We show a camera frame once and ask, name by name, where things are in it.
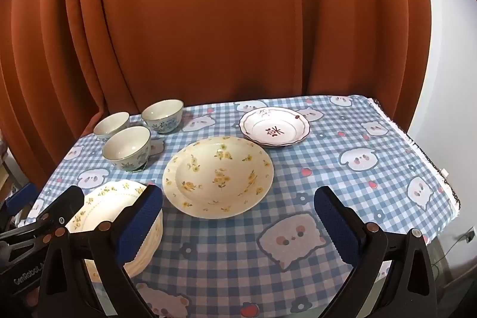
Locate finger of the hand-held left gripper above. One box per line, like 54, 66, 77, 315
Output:
35, 186, 85, 245
4, 182, 37, 216

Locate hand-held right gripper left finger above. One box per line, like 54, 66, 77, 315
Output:
37, 184, 165, 318

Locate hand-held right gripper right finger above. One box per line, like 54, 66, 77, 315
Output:
314, 186, 439, 318

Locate scalloped yellow floral plate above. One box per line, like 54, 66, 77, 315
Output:
84, 221, 164, 283
65, 181, 165, 252

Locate white bowl with green flowers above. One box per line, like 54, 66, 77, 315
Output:
102, 126, 152, 172

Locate plain white bowl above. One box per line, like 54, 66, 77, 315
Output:
93, 112, 130, 140

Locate large yellow floral plate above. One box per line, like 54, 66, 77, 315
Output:
162, 135, 274, 220

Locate white plate with red pattern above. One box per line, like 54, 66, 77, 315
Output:
239, 107, 311, 148

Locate white bowl with blue flowers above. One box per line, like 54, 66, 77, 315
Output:
141, 99, 185, 134

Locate cluttered shelf unit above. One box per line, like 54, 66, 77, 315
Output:
0, 132, 23, 199

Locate blue checked cartoon tablecloth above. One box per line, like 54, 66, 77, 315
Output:
26, 94, 463, 318

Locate orange curtain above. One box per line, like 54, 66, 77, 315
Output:
0, 0, 435, 177

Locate black cable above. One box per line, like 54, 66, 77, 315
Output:
430, 234, 466, 274

